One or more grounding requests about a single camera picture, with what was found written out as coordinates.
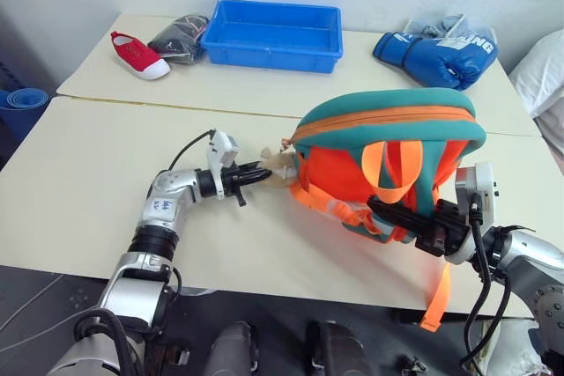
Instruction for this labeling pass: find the dark rounded shape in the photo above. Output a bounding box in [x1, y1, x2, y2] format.
[306, 319, 367, 376]
[204, 321, 261, 376]

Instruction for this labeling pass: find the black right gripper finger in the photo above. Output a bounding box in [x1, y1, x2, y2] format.
[374, 210, 425, 239]
[366, 196, 438, 226]

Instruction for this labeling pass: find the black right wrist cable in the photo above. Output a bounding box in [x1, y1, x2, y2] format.
[457, 202, 494, 371]

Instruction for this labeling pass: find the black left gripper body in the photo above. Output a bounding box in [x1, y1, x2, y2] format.
[219, 163, 248, 208]

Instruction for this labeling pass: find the beige plush backpack charm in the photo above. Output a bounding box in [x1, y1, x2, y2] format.
[259, 145, 301, 188]

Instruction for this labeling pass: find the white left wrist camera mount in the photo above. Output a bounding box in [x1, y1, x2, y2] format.
[204, 129, 240, 202]

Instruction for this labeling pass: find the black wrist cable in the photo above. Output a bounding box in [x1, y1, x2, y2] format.
[457, 202, 494, 371]
[168, 129, 217, 173]

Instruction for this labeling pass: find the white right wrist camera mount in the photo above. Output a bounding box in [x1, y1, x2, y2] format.
[443, 161, 501, 265]

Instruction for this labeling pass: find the white pillow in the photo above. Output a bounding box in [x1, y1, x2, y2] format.
[508, 27, 564, 120]

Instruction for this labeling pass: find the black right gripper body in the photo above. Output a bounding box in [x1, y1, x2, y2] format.
[413, 198, 471, 259]

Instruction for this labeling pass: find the blue plastic bin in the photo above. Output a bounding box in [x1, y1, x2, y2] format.
[200, 0, 344, 74]

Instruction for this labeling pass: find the dark clothing in plastic bag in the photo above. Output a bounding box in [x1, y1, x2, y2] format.
[147, 13, 211, 64]

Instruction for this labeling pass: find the pale pink fabric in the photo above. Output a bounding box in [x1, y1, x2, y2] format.
[532, 102, 564, 180]

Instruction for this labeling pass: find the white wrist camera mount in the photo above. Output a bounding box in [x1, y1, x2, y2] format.
[204, 129, 240, 202]
[443, 161, 501, 265]

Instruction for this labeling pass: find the blue boxing glove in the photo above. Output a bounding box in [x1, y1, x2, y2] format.
[372, 27, 500, 92]

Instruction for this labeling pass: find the clear bag with grey item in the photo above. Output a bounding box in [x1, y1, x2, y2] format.
[403, 13, 497, 41]

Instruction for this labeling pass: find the black left shoulder cable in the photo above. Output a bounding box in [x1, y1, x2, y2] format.
[74, 307, 145, 376]

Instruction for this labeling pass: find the blue rolled yoga mat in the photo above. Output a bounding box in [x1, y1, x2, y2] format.
[0, 87, 56, 131]

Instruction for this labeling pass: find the orange and teal backpack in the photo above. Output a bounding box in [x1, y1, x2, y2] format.
[288, 87, 488, 333]

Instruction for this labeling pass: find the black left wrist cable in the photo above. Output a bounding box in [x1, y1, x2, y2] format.
[168, 129, 217, 173]

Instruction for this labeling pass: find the white cable on floor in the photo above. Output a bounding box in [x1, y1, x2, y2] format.
[0, 274, 65, 334]

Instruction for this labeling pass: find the red and white shoe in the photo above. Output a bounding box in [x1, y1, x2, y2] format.
[109, 31, 171, 81]

